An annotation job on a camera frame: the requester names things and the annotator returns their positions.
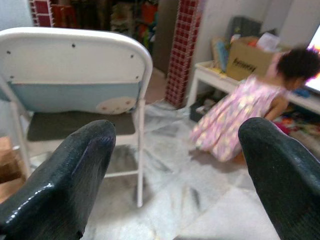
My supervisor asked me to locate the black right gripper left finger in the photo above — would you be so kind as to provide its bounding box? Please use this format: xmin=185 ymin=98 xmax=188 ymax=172
xmin=0 ymin=119 xmax=117 ymax=240

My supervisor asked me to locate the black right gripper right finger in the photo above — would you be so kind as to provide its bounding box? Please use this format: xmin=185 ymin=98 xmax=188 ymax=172
xmin=237 ymin=117 xmax=320 ymax=240

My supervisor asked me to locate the brown wooden box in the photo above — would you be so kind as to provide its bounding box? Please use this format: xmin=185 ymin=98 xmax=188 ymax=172
xmin=0 ymin=136 xmax=27 ymax=203

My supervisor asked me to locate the pile of colourful toys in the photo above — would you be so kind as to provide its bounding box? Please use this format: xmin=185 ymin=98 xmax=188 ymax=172
xmin=273 ymin=109 xmax=320 ymax=141

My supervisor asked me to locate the child in pink dress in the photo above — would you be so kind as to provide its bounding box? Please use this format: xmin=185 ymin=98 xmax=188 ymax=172
xmin=189 ymin=44 xmax=320 ymax=163

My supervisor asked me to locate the white folding chair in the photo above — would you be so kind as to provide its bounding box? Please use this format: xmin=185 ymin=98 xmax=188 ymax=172
xmin=0 ymin=26 xmax=154 ymax=208

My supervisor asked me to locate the white low TV bench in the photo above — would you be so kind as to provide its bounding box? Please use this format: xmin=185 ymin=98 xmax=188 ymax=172
xmin=187 ymin=59 xmax=320 ymax=116

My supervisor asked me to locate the brown cardboard box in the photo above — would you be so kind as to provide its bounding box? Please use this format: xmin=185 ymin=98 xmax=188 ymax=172
xmin=225 ymin=36 xmax=283 ymax=82

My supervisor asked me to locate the white plastic bag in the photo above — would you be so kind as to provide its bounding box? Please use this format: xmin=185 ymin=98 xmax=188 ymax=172
xmin=256 ymin=31 xmax=281 ymax=51

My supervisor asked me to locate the colourful picture book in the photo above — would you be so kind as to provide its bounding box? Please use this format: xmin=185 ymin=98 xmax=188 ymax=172
xmin=212 ymin=37 xmax=230 ymax=73

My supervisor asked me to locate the red tiled pillar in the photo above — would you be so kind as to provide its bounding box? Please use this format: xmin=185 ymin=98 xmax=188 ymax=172
xmin=28 ymin=0 xmax=55 ymax=28
xmin=164 ymin=0 xmax=202 ymax=109

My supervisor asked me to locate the shelf with colourful goods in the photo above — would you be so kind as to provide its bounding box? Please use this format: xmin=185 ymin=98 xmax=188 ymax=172
xmin=49 ymin=0 xmax=161 ymax=38

